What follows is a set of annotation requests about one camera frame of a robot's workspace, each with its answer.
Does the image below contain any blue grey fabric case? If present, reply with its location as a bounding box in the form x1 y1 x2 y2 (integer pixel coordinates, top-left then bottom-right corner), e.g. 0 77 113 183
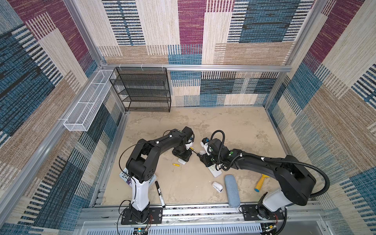
224 175 240 207

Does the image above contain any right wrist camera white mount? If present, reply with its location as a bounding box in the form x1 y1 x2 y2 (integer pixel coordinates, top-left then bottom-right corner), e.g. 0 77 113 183
200 137 210 151

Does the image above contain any black marker pen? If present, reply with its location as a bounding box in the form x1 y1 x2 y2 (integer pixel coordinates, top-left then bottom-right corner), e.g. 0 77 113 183
155 181 165 208

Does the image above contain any white remote with green buttons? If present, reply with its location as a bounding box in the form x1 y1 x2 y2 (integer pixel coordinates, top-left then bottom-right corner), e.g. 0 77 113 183
208 165 222 178

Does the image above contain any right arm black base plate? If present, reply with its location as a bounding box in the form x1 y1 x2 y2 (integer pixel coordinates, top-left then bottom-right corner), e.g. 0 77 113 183
239 204 285 222

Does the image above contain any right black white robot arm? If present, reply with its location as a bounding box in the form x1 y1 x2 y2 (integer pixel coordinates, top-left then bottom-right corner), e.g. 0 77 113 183
200 138 330 220

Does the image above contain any small white plastic device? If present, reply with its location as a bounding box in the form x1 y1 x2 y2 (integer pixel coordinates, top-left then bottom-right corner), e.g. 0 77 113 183
212 182 223 193

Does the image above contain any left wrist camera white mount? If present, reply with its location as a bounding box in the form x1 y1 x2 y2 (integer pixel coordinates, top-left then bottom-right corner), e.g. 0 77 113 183
185 137 194 149

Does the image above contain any white remote with red buttons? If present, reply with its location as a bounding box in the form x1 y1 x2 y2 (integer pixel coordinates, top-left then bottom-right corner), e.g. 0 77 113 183
178 158 187 165

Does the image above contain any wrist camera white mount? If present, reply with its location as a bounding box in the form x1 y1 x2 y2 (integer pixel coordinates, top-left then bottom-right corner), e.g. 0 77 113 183
185 137 194 149
200 137 210 151

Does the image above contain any black wire shelf rack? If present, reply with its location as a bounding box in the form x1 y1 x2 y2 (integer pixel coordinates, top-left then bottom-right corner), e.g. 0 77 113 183
109 67 172 112

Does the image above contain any colourful paperback book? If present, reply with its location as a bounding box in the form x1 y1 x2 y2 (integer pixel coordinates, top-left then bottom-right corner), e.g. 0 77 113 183
119 168 157 187

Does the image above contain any black corrugated cable hose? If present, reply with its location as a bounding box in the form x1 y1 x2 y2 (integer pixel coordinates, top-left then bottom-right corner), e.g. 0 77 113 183
209 130 331 235

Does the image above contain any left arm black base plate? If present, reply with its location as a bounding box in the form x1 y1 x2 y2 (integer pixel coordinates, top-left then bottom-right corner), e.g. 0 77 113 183
120 207 163 225

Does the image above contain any white wire mesh basket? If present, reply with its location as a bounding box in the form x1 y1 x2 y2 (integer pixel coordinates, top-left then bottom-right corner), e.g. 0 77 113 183
64 70 114 132

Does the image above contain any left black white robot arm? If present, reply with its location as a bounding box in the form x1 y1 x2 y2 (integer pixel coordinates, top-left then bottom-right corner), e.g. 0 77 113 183
120 126 194 225

